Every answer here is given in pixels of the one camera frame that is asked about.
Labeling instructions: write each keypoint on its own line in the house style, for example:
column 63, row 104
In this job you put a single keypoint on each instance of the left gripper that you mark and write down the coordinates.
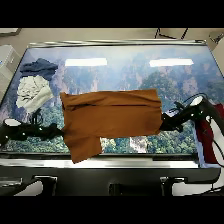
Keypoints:
column 51, row 131

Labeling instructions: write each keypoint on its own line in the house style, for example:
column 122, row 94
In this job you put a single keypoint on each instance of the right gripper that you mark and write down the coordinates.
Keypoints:
column 170, row 122

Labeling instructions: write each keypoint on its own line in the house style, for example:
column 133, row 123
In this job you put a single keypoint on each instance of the brown garment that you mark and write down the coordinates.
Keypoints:
column 110, row 116

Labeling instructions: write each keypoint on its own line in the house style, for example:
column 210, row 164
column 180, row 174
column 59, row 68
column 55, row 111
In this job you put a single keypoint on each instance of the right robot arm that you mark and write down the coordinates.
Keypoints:
column 196, row 111

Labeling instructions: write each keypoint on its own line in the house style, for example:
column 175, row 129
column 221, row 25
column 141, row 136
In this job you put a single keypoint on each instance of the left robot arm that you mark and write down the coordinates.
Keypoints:
column 20, row 130

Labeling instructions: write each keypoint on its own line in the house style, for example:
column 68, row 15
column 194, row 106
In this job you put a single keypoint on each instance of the red garment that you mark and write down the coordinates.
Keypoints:
column 208, row 136

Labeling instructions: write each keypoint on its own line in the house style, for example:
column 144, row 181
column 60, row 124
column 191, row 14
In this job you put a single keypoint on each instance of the light grey garment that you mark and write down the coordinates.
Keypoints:
column 33, row 93

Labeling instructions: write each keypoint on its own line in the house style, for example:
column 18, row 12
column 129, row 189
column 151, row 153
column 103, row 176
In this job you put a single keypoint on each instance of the silver frame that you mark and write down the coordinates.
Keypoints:
column 100, row 162

